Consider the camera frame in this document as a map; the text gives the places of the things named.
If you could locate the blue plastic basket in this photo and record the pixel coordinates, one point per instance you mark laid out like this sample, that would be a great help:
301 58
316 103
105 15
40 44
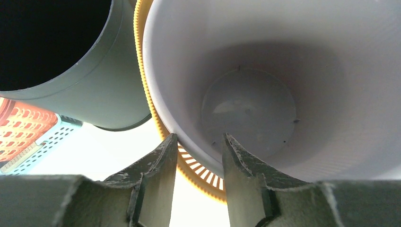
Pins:
42 147

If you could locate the dark blue cylindrical bin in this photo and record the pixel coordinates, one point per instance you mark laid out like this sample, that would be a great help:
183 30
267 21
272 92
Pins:
74 57

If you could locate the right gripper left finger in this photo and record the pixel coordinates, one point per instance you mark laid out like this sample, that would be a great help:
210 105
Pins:
140 195

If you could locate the grey inner bin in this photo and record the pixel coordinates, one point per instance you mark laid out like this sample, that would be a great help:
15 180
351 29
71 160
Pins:
311 87

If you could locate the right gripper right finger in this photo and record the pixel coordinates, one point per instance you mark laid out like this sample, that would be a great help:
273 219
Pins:
259 195

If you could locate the pink plastic basket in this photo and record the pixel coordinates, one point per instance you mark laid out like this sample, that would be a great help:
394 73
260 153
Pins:
21 125

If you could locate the yellow perforated bin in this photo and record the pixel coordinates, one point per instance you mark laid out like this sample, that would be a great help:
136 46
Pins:
195 173

